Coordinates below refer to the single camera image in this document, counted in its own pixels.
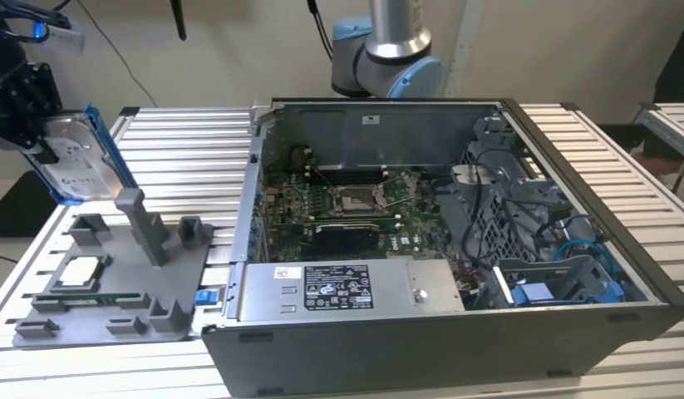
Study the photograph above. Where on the hard disk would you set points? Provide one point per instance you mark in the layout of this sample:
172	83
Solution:
80	166

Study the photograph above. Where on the metal slatted side table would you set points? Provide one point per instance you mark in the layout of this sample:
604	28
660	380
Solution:
674	120

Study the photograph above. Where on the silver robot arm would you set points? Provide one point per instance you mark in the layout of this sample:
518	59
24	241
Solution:
396	33

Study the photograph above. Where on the black upright rod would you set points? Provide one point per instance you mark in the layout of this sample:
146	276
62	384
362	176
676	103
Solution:
178	21

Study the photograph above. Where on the blue case latch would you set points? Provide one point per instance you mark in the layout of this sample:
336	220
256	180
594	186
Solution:
204	297

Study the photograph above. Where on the black open PC case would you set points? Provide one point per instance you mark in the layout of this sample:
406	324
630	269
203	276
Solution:
403	357

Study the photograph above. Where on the grey metal drive cage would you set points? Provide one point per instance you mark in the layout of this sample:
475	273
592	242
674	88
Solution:
496	232

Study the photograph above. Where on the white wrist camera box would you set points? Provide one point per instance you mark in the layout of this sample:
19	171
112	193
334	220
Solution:
64	35

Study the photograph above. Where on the metal disk bay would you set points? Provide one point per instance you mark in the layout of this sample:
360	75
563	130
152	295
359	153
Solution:
568	270

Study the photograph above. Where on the silver CPU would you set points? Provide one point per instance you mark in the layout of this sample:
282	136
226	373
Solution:
83	272

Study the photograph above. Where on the grey power supply unit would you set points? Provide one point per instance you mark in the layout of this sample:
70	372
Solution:
264	299

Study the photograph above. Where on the grey plastic parts rack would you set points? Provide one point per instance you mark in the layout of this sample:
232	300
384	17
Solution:
126	282

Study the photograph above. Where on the green motherboard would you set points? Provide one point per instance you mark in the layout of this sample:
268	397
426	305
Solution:
424	208

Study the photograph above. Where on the CPU socket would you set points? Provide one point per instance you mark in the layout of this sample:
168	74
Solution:
352	203

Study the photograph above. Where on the blue plastic bay insert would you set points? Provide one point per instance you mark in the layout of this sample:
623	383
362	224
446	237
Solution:
532	294

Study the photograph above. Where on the green RAM stick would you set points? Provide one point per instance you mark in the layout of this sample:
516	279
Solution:
114	297

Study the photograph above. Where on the black graphics card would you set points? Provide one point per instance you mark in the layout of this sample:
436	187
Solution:
344	241

